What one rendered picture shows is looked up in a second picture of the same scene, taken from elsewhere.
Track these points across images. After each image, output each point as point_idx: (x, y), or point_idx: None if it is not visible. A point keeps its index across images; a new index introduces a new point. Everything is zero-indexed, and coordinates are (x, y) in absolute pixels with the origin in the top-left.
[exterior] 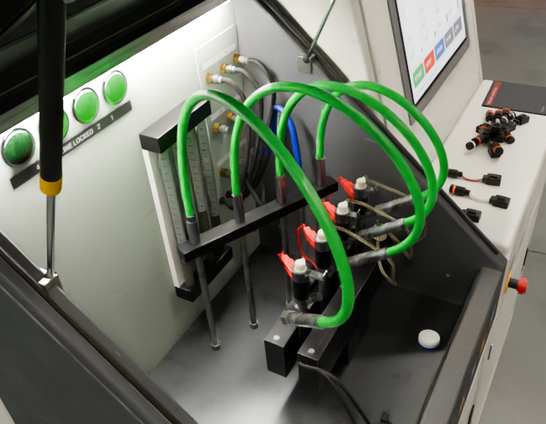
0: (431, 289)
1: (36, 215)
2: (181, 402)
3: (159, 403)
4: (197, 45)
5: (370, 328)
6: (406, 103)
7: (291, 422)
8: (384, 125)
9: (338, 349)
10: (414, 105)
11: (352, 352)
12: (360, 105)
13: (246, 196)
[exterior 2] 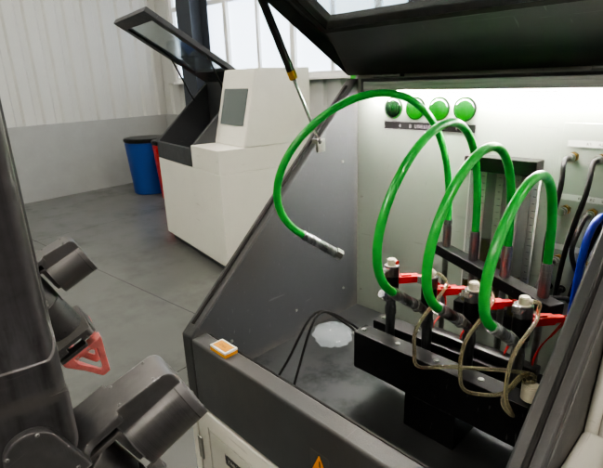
0: None
1: (389, 150)
2: None
3: (272, 198)
4: (572, 120)
5: (452, 453)
6: (512, 197)
7: (353, 380)
8: None
9: (386, 371)
10: (516, 202)
11: (412, 422)
12: None
13: (565, 301)
